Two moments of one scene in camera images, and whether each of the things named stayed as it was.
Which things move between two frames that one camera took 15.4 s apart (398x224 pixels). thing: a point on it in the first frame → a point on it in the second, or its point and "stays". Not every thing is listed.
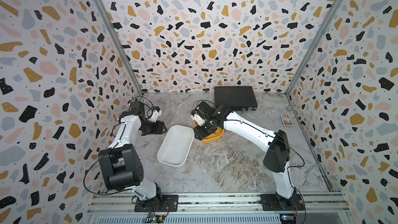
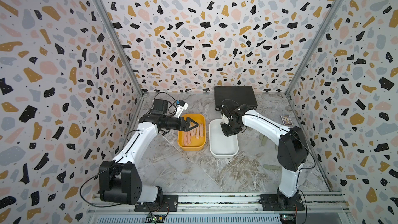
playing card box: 286,120 stays
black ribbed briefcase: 237,98 stays
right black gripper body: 203,130 → 228,129
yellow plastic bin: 216,136 → 196,144
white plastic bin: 175,146 → 221,145
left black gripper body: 151,127 → 173,123
